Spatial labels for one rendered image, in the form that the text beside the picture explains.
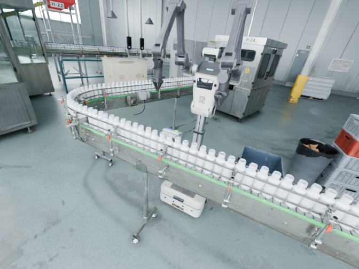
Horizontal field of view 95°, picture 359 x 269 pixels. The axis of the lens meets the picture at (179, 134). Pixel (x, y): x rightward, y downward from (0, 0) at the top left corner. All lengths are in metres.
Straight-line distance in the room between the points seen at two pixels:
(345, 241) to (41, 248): 2.19
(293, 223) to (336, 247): 0.21
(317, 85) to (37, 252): 10.42
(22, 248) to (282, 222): 2.09
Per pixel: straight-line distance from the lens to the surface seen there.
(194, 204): 1.90
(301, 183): 1.04
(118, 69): 4.98
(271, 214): 1.14
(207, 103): 1.53
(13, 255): 2.23
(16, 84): 3.80
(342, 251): 1.29
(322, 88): 10.36
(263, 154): 1.65
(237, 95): 4.67
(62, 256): 2.04
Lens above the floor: 1.70
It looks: 29 degrees down
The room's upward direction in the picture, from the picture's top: 6 degrees clockwise
